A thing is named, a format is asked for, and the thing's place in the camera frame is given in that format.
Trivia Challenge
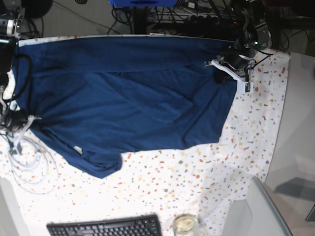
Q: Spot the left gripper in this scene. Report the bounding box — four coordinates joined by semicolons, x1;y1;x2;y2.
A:
218;49;255;70

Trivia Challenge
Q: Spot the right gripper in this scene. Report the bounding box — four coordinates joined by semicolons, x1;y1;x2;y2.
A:
0;109;28;132

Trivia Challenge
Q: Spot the dark blue t-shirt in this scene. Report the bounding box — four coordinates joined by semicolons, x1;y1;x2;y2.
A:
12;37;237;178

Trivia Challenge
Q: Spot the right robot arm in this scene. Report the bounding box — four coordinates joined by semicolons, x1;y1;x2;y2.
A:
0;0;30;133

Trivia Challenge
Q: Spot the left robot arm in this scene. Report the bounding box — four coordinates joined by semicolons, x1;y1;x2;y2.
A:
217;0;271;71

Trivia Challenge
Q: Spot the red lit power strip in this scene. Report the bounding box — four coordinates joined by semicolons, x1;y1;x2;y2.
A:
189;15;238;25

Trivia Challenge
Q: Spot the terrazzo patterned tablecloth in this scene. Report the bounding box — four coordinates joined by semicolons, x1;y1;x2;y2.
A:
0;35;290;236

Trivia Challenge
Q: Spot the black computer keyboard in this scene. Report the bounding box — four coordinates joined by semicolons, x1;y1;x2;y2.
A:
46;214;162;236

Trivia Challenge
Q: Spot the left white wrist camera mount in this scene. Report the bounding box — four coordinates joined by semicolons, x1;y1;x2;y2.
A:
204;59;253;94

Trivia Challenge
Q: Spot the coiled white cable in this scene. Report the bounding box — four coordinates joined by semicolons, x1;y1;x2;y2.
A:
6;136;59;197

